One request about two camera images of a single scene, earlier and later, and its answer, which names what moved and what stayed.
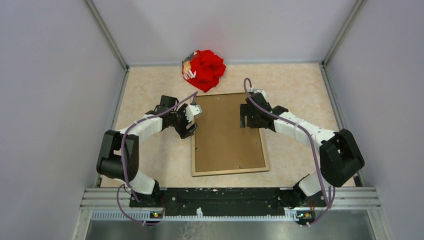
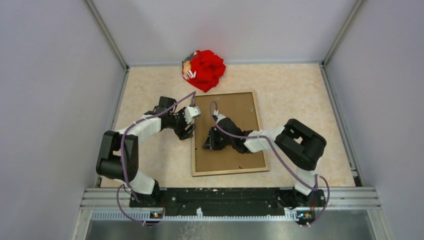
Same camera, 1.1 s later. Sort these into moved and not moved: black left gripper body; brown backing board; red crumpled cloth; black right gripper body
Moved: black right gripper body
Not moved: black left gripper body; brown backing board; red crumpled cloth
